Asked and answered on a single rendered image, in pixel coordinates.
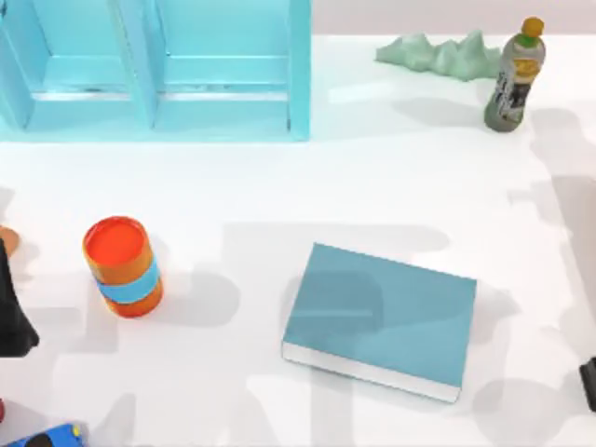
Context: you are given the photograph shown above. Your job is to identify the teal blue book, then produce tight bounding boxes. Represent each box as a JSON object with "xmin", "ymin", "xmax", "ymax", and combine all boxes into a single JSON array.
[{"xmin": 280, "ymin": 241, "xmax": 478, "ymax": 404}]

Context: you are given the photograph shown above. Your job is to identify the light blue rack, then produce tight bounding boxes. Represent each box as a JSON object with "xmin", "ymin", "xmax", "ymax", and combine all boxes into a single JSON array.
[{"xmin": 0, "ymin": 0, "xmax": 312, "ymax": 144}]

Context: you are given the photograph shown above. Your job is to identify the orange can with blue band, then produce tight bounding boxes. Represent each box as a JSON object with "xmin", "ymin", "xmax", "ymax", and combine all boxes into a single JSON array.
[{"xmin": 82, "ymin": 215, "xmax": 165, "ymax": 320}]

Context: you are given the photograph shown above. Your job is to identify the grey bottle with orange cap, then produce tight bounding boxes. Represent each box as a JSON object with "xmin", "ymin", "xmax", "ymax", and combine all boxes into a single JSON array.
[{"xmin": 483, "ymin": 17, "xmax": 547, "ymax": 133}]

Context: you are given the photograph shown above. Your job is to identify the pale green crumpled cloth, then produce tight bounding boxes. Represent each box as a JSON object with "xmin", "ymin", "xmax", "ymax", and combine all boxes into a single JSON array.
[{"xmin": 375, "ymin": 30, "xmax": 504, "ymax": 84}]

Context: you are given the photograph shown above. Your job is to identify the blue toy car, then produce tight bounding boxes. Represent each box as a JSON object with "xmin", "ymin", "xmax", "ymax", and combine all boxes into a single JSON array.
[{"xmin": 0, "ymin": 421, "xmax": 89, "ymax": 447}]

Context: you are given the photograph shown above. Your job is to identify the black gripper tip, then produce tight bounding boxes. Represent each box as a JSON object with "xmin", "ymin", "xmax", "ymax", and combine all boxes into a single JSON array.
[
  {"xmin": 578, "ymin": 356, "xmax": 596, "ymax": 409},
  {"xmin": 0, "ymin": 237, "xmax": 40, "ymax": 359}
]

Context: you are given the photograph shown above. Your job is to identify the small orange round object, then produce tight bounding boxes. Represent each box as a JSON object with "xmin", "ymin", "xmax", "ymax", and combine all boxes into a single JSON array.
[{"xmin": 0, "ymin": 225, "xmax": 21, "ymax": 255}]

